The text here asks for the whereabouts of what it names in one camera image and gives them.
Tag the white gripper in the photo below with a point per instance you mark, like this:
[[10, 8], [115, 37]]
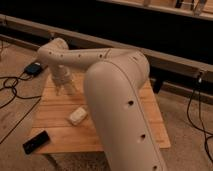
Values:
[[60, 76]]

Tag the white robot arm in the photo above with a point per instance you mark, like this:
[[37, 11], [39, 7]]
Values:
[[112, 81]]

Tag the white toy car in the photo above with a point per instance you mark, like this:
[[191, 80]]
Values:
[[77, 116]]

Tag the wooden table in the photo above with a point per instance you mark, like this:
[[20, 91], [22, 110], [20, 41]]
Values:
[[54, 109]]

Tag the black remote control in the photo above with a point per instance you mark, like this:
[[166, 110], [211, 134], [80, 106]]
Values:
[[36, 142]]

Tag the long wooden rail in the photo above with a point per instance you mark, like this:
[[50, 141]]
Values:
[[157, 59]]

